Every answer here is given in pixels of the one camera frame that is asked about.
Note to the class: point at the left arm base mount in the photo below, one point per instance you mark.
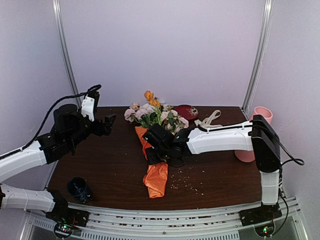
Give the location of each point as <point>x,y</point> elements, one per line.
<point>67,220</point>

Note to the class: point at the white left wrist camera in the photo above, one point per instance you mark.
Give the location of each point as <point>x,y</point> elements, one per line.
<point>89,105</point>

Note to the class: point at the left aluminium frame post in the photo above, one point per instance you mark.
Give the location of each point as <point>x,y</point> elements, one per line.
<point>56,4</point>

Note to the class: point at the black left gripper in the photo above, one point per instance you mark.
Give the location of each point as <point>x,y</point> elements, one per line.
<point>107,125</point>

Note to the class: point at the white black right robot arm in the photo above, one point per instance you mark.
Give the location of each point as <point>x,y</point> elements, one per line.
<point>255,136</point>

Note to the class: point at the orange flower bouquet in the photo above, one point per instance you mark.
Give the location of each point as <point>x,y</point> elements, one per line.
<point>146,116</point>

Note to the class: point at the dark blue cup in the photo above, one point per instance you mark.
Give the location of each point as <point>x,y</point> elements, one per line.
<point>79,190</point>

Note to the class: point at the grey printed ribbon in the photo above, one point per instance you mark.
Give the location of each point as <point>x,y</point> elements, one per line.
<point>207,122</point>

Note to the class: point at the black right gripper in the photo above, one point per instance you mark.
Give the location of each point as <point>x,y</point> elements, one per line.
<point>151,158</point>

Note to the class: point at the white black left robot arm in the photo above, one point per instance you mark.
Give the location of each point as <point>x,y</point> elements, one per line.
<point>71,127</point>

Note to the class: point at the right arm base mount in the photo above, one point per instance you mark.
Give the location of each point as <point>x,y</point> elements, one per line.
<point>262,218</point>

